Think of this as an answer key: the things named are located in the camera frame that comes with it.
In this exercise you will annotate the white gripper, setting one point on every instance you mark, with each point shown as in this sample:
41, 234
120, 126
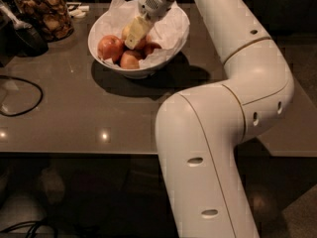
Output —
153, 4

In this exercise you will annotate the yellow-red apple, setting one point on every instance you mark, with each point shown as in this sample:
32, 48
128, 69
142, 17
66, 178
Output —
141, 43

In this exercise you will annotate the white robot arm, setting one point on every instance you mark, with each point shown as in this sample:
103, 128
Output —
198, 129

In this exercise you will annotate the right small red apple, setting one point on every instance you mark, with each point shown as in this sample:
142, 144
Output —
150, 47

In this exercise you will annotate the white ceramic bowl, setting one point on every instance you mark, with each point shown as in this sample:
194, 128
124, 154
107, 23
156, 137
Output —
155, 66

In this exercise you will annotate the front red apple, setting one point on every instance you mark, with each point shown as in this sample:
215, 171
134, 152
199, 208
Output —
130, 60

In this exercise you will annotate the left red apple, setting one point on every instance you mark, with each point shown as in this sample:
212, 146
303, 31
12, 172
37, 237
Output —
110, 47

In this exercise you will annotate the white paper liner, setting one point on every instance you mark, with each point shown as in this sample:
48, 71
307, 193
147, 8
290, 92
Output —
171, 27

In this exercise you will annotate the small white items behind jar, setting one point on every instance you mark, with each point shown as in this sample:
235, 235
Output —
78, 11

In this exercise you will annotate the glass jar of dried chips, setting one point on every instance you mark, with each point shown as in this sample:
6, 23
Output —
50, 16

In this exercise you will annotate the black appliance with metal lever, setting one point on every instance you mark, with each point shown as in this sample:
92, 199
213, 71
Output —
26, 38

